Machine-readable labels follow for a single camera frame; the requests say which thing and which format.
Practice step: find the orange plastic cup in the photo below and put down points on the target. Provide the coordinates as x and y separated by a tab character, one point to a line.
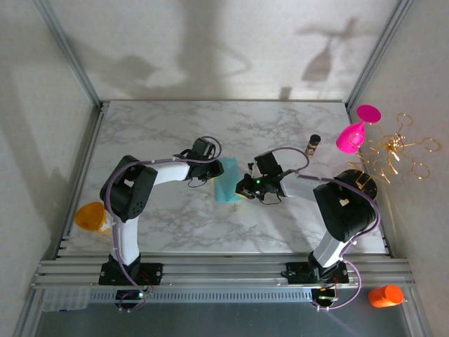
386	296

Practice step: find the clear plastic organizer box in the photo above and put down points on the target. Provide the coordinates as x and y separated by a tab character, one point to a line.
65	299

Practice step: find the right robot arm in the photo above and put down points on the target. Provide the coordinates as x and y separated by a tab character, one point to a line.
343	210

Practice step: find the aluminium mounting rail beam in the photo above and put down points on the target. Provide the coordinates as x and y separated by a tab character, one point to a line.
224	274

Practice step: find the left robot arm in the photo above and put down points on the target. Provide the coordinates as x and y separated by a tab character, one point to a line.
128	189

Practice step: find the aluminium frame post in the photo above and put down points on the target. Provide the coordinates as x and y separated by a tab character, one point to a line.
69	52
378	52

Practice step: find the pink wine glass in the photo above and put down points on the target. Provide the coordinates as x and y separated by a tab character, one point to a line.
350	138

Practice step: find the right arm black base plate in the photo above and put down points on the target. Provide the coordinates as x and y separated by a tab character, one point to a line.
298	273

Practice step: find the orange plastic bowl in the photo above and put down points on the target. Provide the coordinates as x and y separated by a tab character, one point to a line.
89	217

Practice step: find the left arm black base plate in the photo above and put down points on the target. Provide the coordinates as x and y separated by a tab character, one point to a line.
151	274

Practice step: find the black-capped spice jar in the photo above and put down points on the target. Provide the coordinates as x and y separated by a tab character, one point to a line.
312	147

